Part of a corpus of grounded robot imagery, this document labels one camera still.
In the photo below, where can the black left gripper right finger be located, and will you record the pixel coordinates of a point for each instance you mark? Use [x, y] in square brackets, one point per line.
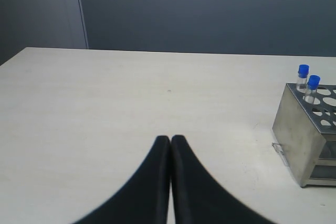
[198, 197]

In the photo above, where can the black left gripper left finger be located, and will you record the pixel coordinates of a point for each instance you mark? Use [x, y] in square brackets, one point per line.
[144, 198]

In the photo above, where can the blue-capped tube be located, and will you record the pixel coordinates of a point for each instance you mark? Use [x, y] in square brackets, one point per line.
[301, 83]
[311, 88]

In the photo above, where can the stainless steel test tube rack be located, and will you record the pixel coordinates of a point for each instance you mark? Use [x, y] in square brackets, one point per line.
[306, 135]

